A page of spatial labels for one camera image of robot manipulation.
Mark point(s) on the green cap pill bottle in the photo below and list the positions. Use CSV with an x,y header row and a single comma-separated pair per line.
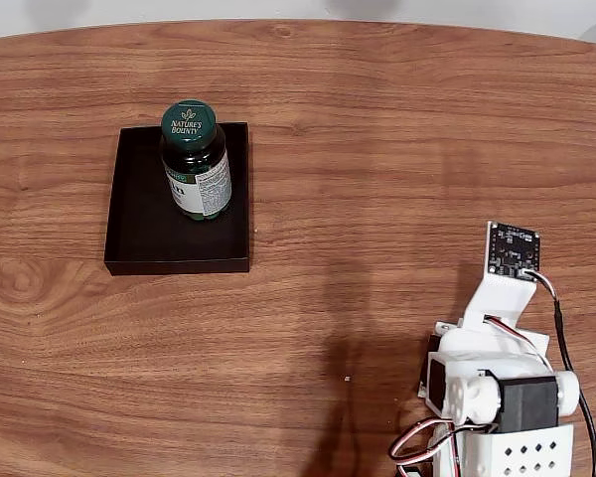
x,y
189,126

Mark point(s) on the black open box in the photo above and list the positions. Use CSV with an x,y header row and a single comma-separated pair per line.
x,y
139,238

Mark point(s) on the black camera board white mount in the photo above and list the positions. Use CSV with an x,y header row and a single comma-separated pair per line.
x,y
514,251

